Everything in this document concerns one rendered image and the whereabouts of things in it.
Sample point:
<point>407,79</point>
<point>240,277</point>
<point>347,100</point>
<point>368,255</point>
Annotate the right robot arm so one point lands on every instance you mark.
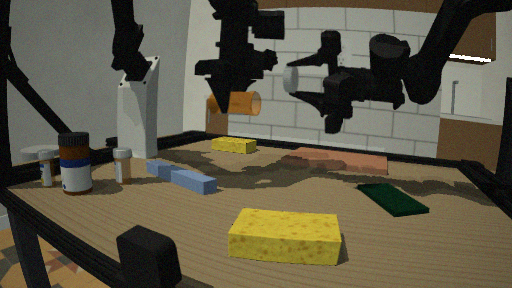
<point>389,58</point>

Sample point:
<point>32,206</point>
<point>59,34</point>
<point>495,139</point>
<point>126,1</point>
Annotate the yellow sponge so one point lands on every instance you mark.
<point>236,145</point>
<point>285,237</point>

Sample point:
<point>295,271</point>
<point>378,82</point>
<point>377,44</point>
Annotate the blue rectangular bar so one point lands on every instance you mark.
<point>196,182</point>

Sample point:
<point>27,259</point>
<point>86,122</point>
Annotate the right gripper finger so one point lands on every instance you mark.
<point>313,98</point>
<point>307,61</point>

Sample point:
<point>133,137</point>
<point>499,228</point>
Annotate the small amber pill bottle with grey cap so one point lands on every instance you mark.
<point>122,165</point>

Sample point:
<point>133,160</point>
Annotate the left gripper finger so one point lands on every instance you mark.
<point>221,90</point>
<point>241,85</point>

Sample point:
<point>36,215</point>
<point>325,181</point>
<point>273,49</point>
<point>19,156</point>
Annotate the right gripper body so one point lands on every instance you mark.
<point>331,45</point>

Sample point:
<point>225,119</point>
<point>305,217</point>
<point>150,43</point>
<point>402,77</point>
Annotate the orange pill bottle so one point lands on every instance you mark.
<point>239,104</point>

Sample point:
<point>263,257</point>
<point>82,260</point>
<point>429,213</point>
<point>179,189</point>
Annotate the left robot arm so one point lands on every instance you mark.
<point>265,25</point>

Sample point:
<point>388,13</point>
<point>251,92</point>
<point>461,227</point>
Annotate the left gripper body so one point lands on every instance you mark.
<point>228,46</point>

